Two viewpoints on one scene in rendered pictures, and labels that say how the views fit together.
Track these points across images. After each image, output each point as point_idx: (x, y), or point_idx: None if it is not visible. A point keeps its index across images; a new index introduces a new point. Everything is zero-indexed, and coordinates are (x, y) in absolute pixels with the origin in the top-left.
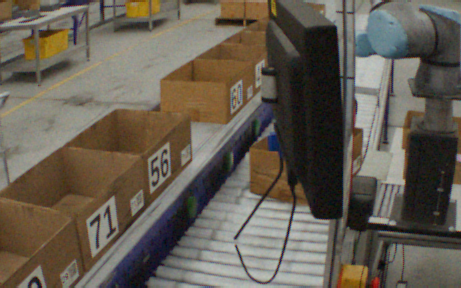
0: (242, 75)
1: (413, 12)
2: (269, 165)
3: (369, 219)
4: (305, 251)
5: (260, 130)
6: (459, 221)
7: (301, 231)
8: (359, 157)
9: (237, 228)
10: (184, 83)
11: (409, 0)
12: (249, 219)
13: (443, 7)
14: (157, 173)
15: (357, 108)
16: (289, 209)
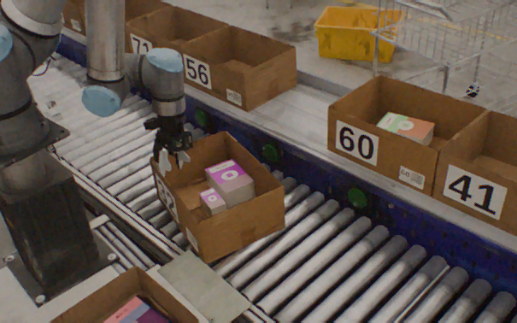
0: (382, 134)
1: None
2: (206, 149)
3: (106, 215)
4: (112, 165)
5: (420, 243)
6: (10, 280)
7: (138, 173)
8: (195, 240)
9: None
10: (360, 88)
11: (0, 6)
12: None
13: None
14: (194, 73)
15: (153, 155)
16: None
